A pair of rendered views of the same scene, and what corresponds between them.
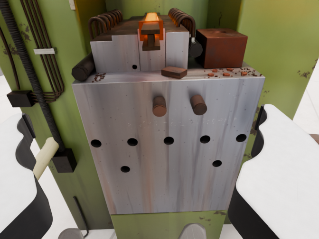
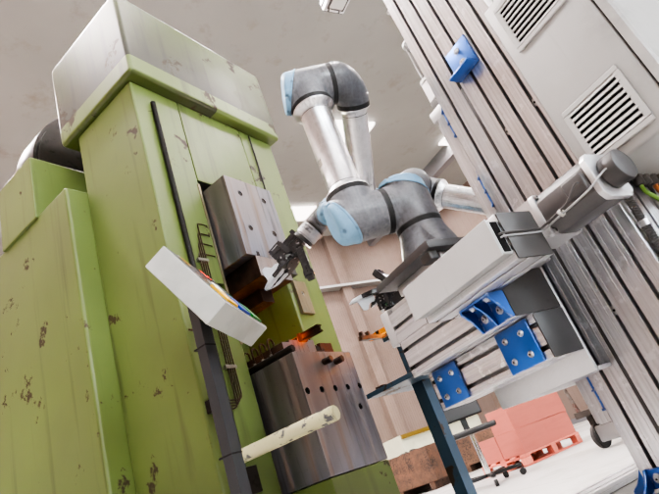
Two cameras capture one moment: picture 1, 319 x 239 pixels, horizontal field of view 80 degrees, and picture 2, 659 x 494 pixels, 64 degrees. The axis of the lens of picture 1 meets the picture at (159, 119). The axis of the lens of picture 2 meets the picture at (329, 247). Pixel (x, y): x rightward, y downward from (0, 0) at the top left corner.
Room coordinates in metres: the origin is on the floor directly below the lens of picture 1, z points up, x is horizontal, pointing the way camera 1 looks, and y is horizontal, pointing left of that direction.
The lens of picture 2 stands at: (-0.82, 1.66, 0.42)
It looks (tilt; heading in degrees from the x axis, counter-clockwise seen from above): 24 degrees up; 300
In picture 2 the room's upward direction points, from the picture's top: 21 degrees counter-clockwise
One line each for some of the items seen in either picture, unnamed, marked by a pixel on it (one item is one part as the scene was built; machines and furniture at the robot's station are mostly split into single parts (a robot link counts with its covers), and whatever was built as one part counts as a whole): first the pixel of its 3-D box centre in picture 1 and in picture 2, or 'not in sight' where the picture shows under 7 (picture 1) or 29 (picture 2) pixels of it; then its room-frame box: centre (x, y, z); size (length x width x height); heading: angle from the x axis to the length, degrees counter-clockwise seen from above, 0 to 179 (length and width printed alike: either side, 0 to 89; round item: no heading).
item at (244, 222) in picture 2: not in sight; (234, 244); (0.62, -0.01, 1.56); 0.42 x 0.39 x 0.40; 0
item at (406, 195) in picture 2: not in sight; (405, 204); (-0.41, 0.53, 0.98); 0.13 x 0.12 x 0.14; 41
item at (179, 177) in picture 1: (164, 108); (288, 430); (0.63, -0.02, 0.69); 0.56 x 0.38 x 0.45; 0
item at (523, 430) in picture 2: not in sight; (522, 432); (1.47, -5.03, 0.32); 1.09 x 0.78 x 0.65; 63
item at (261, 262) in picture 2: not in sight; (241, 290); (0.62, 0.04, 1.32); 0.42 x 0.20 x 0.10; 0
